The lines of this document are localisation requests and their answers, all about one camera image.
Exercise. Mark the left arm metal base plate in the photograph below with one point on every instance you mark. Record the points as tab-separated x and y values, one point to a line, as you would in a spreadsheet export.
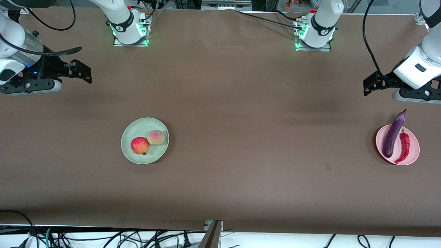
313	49

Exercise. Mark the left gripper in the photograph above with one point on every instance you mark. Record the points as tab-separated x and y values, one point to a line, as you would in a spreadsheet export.
386	79

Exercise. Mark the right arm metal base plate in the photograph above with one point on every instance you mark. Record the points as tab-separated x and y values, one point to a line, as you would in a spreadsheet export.
131	44

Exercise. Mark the yellow pink peach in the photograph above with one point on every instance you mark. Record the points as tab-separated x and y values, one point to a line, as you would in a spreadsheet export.
156	137

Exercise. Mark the red chili pepper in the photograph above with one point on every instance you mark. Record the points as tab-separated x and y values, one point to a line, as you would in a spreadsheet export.
406	144

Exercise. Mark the orange plastic toy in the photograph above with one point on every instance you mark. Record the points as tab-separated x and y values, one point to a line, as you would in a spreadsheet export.
289	4

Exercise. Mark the pink round plate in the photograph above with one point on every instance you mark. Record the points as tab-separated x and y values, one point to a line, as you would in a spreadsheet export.
414	148

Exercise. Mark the long purple eggplant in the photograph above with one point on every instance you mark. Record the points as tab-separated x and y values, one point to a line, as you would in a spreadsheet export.
392	136

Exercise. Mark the dark metal frame beam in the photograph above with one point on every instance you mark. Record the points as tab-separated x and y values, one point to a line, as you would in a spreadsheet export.
212	237

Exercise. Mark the red pomegranate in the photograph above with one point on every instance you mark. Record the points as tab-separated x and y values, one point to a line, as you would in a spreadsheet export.
140	145

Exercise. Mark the aluminium frame profile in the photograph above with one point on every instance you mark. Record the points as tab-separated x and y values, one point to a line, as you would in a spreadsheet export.
420	19
26	10

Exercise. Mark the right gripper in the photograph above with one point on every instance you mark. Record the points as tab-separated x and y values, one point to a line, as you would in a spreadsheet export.
49	64

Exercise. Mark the table cover sheet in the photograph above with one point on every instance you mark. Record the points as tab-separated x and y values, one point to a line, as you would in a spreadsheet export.
310	189

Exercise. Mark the silver metal box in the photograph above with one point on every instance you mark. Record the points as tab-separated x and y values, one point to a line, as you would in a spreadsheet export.
224	6

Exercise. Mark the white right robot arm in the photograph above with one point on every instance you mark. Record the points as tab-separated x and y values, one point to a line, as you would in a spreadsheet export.
120	17

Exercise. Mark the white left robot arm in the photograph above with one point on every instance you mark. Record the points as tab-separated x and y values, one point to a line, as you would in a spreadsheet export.
324	17

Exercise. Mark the pale green round plate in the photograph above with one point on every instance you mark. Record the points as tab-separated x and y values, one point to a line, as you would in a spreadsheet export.
137	127

